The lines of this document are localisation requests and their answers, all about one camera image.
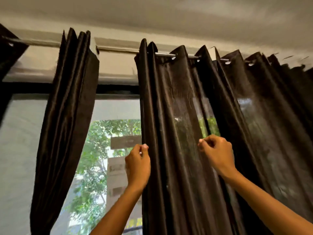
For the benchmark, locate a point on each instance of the green trees outside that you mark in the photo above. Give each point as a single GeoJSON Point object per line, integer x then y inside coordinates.
{"type": "Point", "coordinates": [93, 181]}

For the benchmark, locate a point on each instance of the paper notices on window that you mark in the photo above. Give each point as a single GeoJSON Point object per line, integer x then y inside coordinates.
{"type": "Point", "coordinates": [117, 183]}

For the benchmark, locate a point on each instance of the person's right hand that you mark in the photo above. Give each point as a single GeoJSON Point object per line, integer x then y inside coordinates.
{"type": "Point", "coordinates": [220, 156]}

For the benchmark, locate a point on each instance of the person's left hand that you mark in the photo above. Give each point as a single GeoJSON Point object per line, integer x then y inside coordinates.
{"type": "Point", "coordinates": [139, 166]}

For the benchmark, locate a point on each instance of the dark brown curtain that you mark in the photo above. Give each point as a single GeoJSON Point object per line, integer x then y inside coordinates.
{"type": "Point", "coordinates": [9, 53]}
{"type": "Point", "coordinates": [171, 168]}
{"type": "Point", "coordinates": [66, 119]}
{"type": "Point", "coordinates": [281, 119]}

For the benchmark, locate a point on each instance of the silver metal curtain rod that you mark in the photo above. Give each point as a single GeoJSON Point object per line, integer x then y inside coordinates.
{"type": "Point", "coordinates": [115, 49]}

